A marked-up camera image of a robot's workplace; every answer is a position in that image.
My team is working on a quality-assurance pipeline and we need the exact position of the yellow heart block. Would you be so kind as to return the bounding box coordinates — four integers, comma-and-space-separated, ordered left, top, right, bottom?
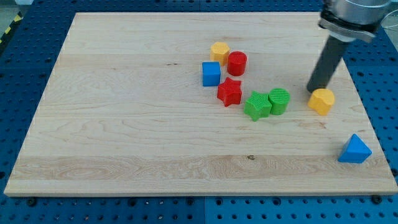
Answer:
307, 88, 335, 116

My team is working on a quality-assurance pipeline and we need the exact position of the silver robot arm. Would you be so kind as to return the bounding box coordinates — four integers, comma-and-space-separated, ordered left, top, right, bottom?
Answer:
318, 0, 391, 43

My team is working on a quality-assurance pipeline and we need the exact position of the blue triangle block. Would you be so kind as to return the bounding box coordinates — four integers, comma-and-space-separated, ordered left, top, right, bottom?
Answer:
338, 134, 373, 164

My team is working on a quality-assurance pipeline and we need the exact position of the red star block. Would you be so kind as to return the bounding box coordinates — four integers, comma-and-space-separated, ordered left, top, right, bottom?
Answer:
217, 77, 242, 107

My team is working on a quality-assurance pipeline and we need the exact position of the blue cube block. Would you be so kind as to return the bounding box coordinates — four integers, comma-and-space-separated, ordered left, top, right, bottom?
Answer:
202, 62, 221, 86

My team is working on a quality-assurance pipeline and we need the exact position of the green star block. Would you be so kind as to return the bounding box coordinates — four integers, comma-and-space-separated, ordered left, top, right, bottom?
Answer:
244, 91, 272, 121

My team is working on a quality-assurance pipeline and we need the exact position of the light wooden board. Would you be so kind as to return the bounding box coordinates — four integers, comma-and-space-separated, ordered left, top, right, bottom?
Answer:
4, 12, 397, 197

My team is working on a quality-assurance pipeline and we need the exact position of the red cylinder block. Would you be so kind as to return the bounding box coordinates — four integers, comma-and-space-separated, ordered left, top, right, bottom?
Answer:
227, 51, 247, 76

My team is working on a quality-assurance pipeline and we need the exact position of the yellow hexagon block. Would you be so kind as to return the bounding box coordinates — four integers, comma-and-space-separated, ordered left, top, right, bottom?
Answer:
210, 42, 230, 67

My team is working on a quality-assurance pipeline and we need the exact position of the green cylinder block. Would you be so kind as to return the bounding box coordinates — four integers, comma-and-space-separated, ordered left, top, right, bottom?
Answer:
269, 88, 290, 115

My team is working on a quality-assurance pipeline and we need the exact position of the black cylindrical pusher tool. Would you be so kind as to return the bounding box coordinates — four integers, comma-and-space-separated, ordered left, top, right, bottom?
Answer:
307, 35, 350, 93

